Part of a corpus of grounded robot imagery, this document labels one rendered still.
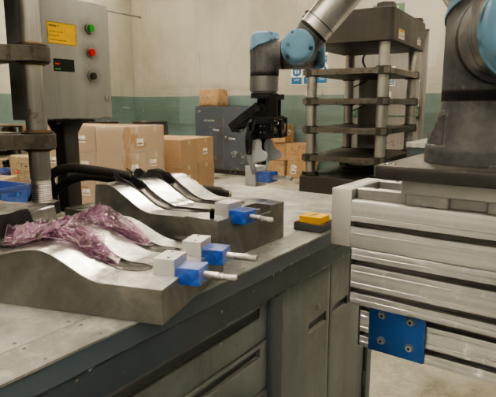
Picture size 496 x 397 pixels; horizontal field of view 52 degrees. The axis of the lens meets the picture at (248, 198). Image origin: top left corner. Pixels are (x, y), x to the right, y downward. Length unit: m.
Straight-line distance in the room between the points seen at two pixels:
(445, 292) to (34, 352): 0.56
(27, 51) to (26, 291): 0.87
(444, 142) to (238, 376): 0.70
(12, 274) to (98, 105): 1.11
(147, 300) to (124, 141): 4.24
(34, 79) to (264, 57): 0.68
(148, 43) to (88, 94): 8.32
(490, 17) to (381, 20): 4.49
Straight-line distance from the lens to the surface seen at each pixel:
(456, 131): 0.72
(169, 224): 1.10
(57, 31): 1.83
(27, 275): 0.88
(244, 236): 1.10
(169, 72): 9.79
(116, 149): 5.03
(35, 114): 1.61
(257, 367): 1.25
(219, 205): 1.06
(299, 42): 1.17
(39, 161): 1.62
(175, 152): 5.76
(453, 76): 0.74
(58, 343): 0.76
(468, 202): 0.74
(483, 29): 0.59
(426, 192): 0.73
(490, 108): 0.72
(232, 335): 1.12
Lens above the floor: 1.12
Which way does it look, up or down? 10 degrees down
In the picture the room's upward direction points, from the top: straight up
